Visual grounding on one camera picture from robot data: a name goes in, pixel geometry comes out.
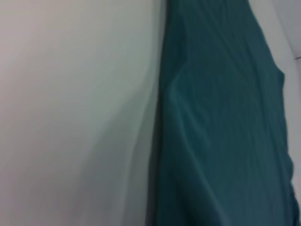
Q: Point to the teal blue shirt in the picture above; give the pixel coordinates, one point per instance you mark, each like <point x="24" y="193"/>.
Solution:
<point x="216" y="129"/>

